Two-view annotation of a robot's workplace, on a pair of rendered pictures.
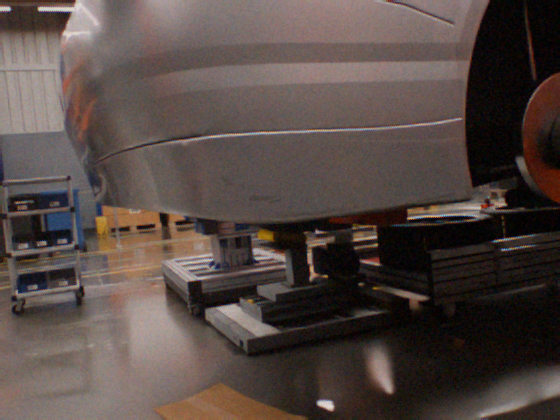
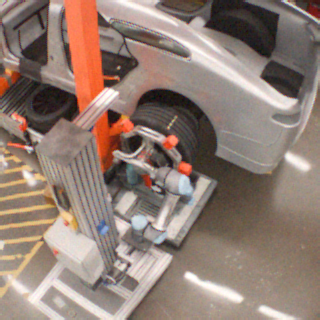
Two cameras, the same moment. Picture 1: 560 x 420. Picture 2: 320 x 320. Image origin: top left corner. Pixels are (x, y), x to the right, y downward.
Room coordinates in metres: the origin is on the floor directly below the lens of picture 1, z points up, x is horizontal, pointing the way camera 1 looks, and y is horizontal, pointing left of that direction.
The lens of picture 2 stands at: (4.58, 1.73, 3.62)
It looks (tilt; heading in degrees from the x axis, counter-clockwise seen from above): 53 degrees down; 232
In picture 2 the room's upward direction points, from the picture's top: 1 degrees counter-clockwise
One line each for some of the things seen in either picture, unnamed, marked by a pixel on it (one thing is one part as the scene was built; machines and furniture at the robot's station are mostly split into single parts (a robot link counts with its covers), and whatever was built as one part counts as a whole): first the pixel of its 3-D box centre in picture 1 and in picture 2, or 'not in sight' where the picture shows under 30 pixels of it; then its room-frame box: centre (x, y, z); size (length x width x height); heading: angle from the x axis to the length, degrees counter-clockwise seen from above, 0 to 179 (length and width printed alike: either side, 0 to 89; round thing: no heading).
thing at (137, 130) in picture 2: not in sight; (150, 154); (3.32, -0.01, 0.85); 0.54 x 0.07 x 0.54; 111
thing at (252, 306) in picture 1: (292, 302); (165, 189); (3.15, -0.02, 0.13); 0.50 x 0.36 x 0.10; 111
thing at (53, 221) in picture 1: (63, 222); not in sight; (8.66, 3.31, 0.48); 0.64 x 0.54 x 0.97; 26
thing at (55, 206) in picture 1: (43, 242); not in sight; (4.42, 1.86, 0.50); 0.53 x 0.42 x 1.00; 111
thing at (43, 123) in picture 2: (535, 224); (50, 106); (3.58, -1.61, 0.39); 0.66 x 0.66 x 0.24
